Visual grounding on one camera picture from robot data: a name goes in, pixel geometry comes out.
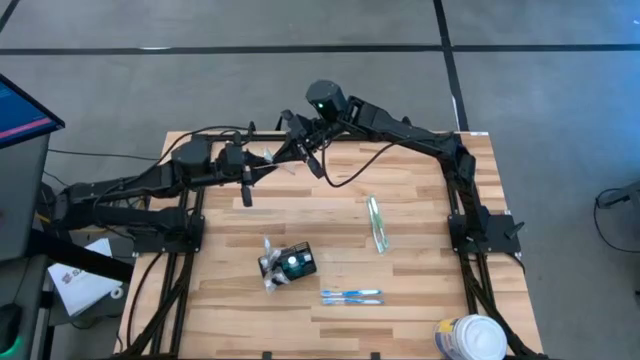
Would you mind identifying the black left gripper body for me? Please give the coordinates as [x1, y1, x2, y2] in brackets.
[215, 132, 254, 208]

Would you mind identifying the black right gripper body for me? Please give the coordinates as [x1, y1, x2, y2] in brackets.
[279, 109, 326, 180]

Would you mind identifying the orange white toothbrush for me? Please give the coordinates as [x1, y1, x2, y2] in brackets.
[252, 147, 302, 175]

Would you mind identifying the green white toothbrush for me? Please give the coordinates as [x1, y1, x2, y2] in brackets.
[369, 195, 392, 254]
[264, 264, 289, 286]
[365, 194, 387, 255]

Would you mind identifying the black wire basket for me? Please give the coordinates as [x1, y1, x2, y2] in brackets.
[257, 241, 318, 282]

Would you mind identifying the black desk beam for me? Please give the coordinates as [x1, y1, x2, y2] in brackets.
[27, 227, 135, 284]

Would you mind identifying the white printed booklet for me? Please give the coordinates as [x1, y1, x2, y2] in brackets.
[47, 237, 124, 318]

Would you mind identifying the blue screen monitor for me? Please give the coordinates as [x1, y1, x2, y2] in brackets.
[0, 72, 67, 150]

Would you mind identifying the white lidded tub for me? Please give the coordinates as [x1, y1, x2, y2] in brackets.
[432, 313, 509, 360]

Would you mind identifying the black device with light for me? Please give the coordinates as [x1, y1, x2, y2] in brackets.
[0, 302, 24, 359]

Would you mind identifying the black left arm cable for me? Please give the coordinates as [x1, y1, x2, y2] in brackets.
[154, 124, 257, 166]

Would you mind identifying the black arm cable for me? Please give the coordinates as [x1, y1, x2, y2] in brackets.
[319, 137, 451, 190]
[154, 124, 257, 166]

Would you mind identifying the black metal table frame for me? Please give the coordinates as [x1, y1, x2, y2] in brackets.
[115, 130, 549, 360]

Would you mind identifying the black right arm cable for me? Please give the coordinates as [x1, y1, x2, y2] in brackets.
[319, 137, 451, 190]

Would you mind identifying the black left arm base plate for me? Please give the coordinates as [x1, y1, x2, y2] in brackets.
[132, 213, 205, 255]

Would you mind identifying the thin black floor cable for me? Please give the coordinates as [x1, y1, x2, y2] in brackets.
[47, 147, 162, 163]

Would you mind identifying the black base cable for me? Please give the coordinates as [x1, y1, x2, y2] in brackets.
[124, 252, 166, 351]

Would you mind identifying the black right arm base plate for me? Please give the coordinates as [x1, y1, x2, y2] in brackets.
[447, 212, 522, 255]

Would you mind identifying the black looped floor cable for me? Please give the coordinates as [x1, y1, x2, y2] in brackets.
[592, 187, 640, 254]

